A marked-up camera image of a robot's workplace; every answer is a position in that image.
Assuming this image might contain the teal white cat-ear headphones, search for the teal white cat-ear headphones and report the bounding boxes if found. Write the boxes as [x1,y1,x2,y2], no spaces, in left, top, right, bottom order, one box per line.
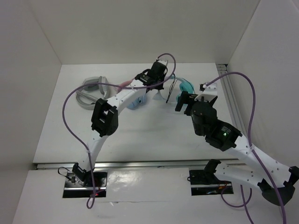
[152,75,195,104]

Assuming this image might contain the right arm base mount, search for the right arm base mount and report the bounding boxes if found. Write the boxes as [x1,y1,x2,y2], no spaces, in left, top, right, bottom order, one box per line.
[187,159,234,196]

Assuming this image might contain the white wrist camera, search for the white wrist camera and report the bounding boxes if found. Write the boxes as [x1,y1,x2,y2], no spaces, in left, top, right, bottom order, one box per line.
[196,83,218,102]
[156,59,168,74]

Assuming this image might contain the black headphone audio cable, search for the black headphone audio cable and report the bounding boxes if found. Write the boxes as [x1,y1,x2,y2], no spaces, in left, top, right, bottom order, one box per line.
[165,78,178,105]

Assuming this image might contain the grey over-ear headphones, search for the grey over-ear headphones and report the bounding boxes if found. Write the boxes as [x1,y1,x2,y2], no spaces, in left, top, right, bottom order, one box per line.
[76,76,110,110]

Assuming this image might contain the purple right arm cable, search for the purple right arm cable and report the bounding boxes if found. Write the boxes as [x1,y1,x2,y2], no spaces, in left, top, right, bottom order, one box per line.
[207,71,288,224]

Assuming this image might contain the aluminium mounting rail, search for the aluminium mounting rail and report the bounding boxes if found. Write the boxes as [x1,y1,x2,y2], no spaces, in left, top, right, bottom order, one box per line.
[35,159,248,170]

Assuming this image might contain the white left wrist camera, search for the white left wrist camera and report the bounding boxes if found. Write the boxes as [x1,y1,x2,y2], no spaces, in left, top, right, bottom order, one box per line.
[156,59,168,74]

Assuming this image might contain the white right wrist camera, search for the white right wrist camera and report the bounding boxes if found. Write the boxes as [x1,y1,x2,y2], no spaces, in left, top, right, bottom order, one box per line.
[196,83,218,102]

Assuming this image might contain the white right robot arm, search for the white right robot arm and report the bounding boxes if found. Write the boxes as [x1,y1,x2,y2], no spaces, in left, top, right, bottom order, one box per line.
[175,91,299,206]

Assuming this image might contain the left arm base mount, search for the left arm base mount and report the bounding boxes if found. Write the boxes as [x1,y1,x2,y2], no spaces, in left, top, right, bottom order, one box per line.
[57,167,107,198]

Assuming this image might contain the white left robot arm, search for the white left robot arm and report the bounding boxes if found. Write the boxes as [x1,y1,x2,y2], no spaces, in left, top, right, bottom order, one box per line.
[72,59,168,186]

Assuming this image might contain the pink blue cat-ear headphones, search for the pink blue cat-ear headphones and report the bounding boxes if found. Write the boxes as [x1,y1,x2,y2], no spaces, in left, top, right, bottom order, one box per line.
[117,80,147,112]

